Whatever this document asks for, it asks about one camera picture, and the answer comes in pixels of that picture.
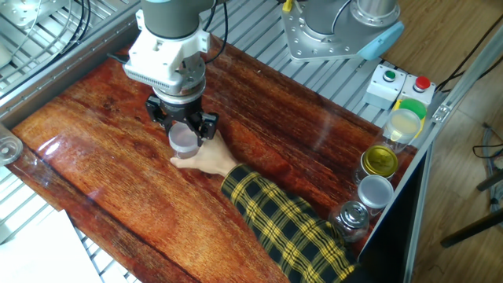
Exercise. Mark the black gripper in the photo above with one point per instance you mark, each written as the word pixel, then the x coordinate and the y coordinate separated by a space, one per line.
pixel 178 111

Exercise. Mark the frosted white jar lid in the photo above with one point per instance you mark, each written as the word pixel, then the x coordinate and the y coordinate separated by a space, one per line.
pixel 182 137

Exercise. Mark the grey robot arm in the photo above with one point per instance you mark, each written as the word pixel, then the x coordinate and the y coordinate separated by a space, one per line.
pixel 173 15

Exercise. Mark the yellow black plaid-sleeved forearm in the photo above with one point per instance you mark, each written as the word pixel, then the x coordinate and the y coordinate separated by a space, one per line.
pixel 291 228

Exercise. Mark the jar with silver lid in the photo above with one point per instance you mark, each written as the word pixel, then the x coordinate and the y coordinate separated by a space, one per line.
pixel 351 220

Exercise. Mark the jar with gold lid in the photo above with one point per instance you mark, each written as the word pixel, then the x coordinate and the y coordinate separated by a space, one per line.
pixel 380 160

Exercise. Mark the jar with frosted lid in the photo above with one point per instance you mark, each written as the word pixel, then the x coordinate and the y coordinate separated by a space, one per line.
pixel 375 191

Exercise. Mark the tall jar with clear lid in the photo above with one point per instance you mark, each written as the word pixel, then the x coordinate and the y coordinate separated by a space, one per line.
pixel 401 126

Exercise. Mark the bare person's hand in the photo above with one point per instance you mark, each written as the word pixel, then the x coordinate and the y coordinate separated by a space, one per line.
pixel 212 157

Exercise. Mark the clear plastic container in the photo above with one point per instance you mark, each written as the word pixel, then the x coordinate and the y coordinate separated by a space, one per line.
pixel 8 147

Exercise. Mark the silver mounting plate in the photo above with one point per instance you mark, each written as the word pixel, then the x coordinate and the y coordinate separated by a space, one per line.
pixel 23 9

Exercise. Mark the white paper sheet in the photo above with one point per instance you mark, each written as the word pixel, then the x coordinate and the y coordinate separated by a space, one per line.
pixel 39 251

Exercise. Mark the white box green button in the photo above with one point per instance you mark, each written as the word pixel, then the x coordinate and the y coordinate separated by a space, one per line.
pixel 383 88

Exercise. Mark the yellow box green cap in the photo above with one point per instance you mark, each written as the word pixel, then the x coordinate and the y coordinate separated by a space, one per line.
pixel 414 107

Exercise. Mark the white box red button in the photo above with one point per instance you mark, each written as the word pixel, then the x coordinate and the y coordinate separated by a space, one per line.
pixel 418 91

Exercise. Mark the black table side panel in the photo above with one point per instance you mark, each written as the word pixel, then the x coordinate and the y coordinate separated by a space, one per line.
pixel 393 255

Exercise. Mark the dark chair leg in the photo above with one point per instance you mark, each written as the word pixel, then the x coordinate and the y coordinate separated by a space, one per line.
pixel 491 181
pixel 471 230

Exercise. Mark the white wrist mount housing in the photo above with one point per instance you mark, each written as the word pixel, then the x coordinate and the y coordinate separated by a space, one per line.
pixel 157 63

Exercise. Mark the silver aluminium frame rail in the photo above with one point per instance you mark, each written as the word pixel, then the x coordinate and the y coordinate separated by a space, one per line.
pixel 47 78

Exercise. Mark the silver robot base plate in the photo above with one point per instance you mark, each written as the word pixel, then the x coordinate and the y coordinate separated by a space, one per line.
pixel 314 47

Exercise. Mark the aluminium frame strut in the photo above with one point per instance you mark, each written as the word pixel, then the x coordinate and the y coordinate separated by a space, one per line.
pixel 471 67

